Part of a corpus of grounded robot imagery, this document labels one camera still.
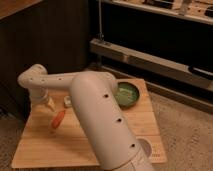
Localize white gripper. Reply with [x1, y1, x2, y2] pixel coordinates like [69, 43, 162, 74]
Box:
[31, 89, 55, 111]

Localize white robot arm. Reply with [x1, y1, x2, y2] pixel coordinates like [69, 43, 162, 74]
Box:
[18, 64, 155, 171]

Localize white patterned packet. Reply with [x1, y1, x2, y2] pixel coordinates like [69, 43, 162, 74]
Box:
[64, 96, 72, 108]

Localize green bowl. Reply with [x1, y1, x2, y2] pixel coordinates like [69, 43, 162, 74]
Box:
[115, 82, 140, 107]

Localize metal vertical pole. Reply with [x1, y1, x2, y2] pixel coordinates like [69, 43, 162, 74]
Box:
[98, 0, 104, 41]

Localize upper wooden shelf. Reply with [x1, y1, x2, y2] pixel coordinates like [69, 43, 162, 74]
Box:
[102, 0, 213, 26]

